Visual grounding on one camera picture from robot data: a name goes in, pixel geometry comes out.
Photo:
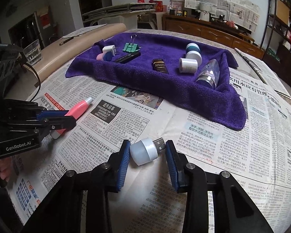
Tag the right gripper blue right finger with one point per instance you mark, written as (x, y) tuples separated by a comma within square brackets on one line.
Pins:
[(176, 163)]

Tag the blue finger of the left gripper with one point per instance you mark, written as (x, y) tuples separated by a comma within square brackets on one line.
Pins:
[(51, 114), (56, 126)]

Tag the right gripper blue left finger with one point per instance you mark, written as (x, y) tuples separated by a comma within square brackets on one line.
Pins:
[(123, 162)]

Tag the white USB night light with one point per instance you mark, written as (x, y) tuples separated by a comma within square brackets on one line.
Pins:
[(146, 150)]

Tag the black Horizon case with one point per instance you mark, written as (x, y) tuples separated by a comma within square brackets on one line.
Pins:
[(128, 57)]

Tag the white cylindrical jar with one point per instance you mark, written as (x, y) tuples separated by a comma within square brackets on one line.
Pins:
[(188, 65)]

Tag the black and gold small bottle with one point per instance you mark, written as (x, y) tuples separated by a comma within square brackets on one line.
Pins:
[(159, 65)]

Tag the person's hand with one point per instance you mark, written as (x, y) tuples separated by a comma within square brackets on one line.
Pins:
[(5, 168)]

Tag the beige padded bench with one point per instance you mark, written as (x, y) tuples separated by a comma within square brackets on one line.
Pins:
[(54, 56)]

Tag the drinking glass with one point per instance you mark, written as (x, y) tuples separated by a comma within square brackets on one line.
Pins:
[(33, 52)]

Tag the black pen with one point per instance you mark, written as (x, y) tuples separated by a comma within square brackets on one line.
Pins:
[(66, 40)]

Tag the paper sheet on bench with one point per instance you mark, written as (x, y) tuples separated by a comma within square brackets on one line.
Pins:
[(82, 31)]

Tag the white USB charger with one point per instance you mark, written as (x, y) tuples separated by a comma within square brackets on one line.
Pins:
[(111, 48)]

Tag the purple towel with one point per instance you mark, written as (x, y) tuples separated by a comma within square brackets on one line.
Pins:
[(221, 105)]

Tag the newspaper sheets on table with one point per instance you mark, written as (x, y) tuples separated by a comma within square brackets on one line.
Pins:
[(237, 181)]

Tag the clear plastic bottle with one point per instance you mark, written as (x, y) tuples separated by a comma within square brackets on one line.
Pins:
[(209, 75)]

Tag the green binder clip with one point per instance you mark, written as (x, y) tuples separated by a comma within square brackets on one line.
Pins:
[(131, 46)]

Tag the white cap jar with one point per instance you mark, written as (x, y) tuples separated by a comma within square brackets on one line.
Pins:
[(194, 55)]

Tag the teal and white jar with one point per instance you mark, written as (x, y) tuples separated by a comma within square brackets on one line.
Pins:
[(192, 47)]

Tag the stacked folding boards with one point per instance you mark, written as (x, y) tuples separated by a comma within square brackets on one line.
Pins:
[(95, 15)]

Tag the folded newspaper stack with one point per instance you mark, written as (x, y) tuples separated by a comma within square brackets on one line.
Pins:
[(267, 75)]

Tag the wooden TV cabinet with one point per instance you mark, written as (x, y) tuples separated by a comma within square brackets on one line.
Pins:
[(215, 32)]

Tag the dark wooden shelf unit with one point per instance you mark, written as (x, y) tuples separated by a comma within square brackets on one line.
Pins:
[(276, 40)]

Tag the newspapers on wall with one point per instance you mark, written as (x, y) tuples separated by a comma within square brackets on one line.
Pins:
[(242, 12)]

